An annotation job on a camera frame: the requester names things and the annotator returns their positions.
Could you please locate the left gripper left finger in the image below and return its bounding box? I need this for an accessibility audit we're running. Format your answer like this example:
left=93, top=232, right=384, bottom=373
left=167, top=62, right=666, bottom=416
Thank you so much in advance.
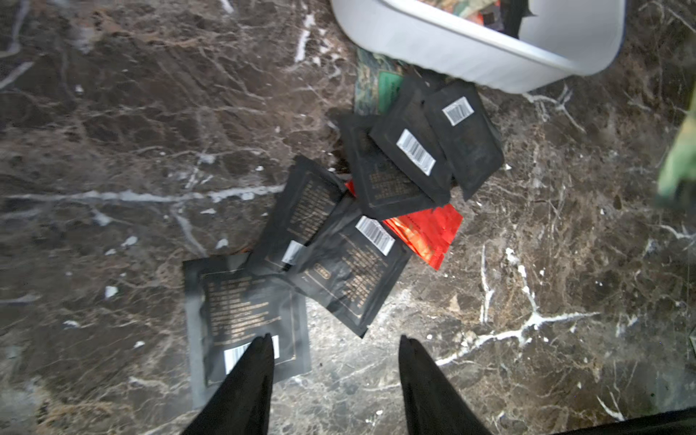
left=182, top=335, right=275, bottom=435

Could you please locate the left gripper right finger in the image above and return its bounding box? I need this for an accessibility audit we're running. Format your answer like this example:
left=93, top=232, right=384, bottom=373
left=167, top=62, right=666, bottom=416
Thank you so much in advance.
left=399, top=335, right=489, bottom=434

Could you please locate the small red tea bag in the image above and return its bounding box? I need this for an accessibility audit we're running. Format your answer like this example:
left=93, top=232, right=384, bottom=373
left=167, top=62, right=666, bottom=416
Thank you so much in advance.
left=359, top=174, right=463, bottom=270

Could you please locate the green tea bag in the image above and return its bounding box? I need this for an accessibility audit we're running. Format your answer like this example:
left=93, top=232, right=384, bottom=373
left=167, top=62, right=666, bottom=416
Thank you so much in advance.
left=656, top=92, right=695, bottom=212
left=353, top=48, right=406, bottom=115

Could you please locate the black tea bag lower left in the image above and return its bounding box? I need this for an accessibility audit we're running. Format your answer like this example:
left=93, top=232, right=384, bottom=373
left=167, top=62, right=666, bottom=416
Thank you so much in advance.
left=182, top=253, right=312, bottom=409

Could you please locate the black tea bag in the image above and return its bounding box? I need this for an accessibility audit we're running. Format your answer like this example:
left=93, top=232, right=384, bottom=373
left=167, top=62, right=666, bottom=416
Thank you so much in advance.
left=339, top=75, right=506, bottom=221
left=182, top=253, right=312, bottom=409
left=246, top=155, right=346, bottom=275
left=287, top=193, right=413, bottom=337

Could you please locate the black tea bag upper left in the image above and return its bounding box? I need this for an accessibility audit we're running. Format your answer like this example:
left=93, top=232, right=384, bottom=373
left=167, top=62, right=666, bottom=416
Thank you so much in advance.
left=287, top=193, right=413, bottom=337

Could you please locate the black tea bag top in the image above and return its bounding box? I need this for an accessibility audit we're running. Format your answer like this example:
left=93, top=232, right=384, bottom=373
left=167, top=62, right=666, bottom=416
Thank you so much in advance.
left=339, top=75, right=506, bottom=221

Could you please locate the white storage box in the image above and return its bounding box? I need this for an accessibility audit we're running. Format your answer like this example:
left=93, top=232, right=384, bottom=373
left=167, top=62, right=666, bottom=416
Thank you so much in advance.
left=331, top=0, right=626, bottom=94

